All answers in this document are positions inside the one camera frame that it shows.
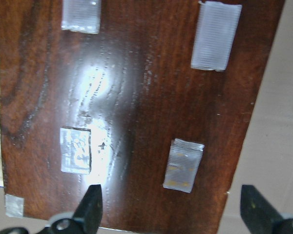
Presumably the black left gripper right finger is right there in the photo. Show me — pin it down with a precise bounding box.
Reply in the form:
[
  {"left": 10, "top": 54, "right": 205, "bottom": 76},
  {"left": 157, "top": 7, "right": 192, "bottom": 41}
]
[{"left": 240, "top": 185, "right": 287, "bottom": 234}]

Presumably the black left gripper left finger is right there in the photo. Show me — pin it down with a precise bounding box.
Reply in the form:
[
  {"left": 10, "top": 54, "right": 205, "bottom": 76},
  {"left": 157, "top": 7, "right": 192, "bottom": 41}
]
[{"left": 72, "top": 185, "right": 103, "bottom": 234}]

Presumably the dark wooden drawer cabinet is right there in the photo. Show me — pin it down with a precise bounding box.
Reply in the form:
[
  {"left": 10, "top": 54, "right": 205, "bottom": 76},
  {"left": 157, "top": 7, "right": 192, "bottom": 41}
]
[{"left": 0, "top": 0, "right": 286, "bottom": 234}]

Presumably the grey corner tape patch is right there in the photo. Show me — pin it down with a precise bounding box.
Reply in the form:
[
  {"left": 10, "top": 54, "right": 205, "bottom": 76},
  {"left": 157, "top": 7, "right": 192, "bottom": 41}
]
[{"left": 5, "top": 194, "right": 24, "bottom": 218}]

